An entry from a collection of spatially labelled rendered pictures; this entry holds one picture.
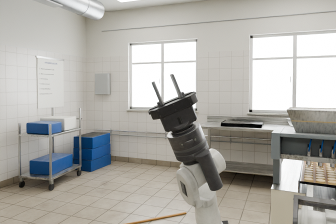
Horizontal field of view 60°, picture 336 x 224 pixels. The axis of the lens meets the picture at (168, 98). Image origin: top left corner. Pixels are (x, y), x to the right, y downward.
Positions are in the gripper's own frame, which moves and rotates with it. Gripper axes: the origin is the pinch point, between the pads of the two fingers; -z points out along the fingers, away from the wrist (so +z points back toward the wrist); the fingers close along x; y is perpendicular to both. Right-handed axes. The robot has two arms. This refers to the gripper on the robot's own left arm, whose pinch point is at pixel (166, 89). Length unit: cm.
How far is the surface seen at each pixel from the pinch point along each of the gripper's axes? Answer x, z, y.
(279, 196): 41, 99, -85
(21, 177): -231, 93, -347
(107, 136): -120, 114, -472
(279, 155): 51, 76, -88
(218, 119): 78, 147, -409
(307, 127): 72, 67, -89
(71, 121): -147, 51, -397
